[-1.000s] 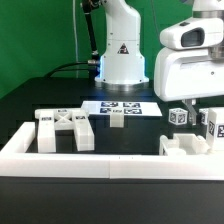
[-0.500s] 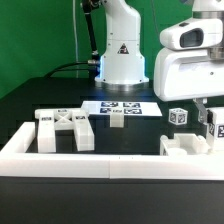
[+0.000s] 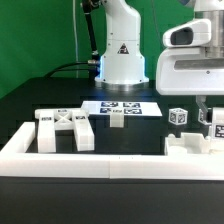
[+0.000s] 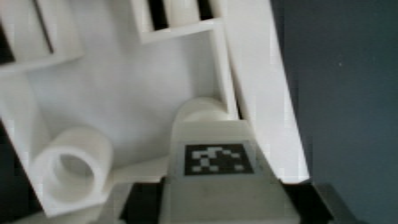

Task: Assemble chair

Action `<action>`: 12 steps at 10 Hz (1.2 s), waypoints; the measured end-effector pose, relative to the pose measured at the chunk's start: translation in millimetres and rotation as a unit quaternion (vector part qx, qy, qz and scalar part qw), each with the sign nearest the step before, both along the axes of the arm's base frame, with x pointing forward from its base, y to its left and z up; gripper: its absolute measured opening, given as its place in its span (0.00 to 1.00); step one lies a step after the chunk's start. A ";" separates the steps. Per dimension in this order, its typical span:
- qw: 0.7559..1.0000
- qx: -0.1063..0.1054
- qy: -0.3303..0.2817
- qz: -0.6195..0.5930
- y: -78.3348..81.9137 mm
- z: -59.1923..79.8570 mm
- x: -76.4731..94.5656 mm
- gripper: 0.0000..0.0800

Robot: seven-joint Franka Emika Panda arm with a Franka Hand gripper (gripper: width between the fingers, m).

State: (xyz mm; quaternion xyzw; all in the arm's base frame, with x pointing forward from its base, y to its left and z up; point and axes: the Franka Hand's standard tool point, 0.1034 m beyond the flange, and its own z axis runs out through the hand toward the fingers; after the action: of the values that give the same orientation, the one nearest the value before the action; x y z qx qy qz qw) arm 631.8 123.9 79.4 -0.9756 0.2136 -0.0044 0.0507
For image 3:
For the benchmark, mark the white U-shaped fence frame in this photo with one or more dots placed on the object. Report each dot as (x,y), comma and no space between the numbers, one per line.
(16,161)

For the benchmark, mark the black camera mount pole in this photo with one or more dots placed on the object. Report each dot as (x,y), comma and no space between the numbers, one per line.
(88,6)

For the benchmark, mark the left white tagged cube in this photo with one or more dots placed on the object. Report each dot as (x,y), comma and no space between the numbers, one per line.
(178,116)

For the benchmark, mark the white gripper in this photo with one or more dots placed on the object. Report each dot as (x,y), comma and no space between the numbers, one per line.
(184,67)

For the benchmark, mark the white chair back part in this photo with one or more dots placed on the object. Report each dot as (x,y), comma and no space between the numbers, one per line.
(63,119)

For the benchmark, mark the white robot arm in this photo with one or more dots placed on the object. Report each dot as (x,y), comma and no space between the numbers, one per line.
(122,66)

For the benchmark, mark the white chair seat part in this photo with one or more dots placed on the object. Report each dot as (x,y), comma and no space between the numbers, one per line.
(192,143)

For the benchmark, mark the white tagged cube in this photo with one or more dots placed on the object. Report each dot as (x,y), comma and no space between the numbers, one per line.
(178,116)
(208,119)

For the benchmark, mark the right white tagged cube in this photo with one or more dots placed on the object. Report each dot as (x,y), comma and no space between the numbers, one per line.
(208,119)

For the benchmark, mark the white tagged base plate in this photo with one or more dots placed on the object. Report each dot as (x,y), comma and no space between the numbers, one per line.
(148,109)

